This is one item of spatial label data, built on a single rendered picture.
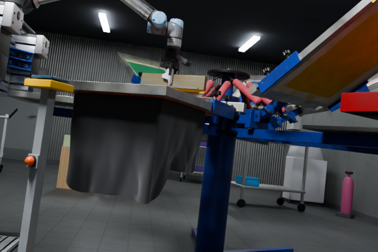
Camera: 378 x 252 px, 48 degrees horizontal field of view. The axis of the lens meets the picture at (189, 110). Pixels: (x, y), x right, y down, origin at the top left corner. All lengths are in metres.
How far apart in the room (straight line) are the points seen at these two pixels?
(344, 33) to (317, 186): 5.78
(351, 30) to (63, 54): 8.94
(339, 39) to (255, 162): 7.93
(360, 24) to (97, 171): 1.38
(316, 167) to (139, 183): 6.20
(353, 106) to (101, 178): 1.17
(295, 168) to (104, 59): 5.27
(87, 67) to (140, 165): 8.79
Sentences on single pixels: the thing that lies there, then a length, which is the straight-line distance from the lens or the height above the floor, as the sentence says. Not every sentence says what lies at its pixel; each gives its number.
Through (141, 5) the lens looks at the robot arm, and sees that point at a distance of 2.23.
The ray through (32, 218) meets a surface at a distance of 1.73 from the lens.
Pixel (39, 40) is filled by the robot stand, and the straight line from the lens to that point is 2.19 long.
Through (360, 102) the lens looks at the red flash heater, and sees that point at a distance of 2.09.
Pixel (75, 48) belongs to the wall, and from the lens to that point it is 10.61.
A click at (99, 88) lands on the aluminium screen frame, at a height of 0.96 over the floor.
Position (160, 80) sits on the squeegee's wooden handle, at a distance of 2.33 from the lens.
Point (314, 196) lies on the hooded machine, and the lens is 7.82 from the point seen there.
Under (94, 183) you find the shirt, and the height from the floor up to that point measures 0.57.
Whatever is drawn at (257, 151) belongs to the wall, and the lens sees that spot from 10.03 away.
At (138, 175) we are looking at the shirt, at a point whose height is 0.63.
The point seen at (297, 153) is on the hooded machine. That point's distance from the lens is 7.70.
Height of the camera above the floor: 0.78
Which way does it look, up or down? 5 degrees up
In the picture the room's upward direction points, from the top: 7 degrees clockwise
